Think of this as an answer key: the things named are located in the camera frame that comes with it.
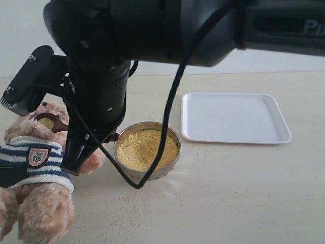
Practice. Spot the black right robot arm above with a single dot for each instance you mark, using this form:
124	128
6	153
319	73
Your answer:
101	38

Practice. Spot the white rectangular plastic tray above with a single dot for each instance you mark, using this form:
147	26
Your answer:
233	118

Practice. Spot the dark brown wooden spoon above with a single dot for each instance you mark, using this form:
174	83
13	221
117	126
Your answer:
51	122

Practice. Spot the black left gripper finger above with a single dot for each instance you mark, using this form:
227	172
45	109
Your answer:
10	176

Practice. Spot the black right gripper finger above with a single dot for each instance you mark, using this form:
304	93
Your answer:
81	155

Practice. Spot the steel bowl of yellow millet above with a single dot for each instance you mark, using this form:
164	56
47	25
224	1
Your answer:
137	146

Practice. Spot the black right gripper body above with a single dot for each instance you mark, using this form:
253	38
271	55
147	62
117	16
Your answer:
99	98

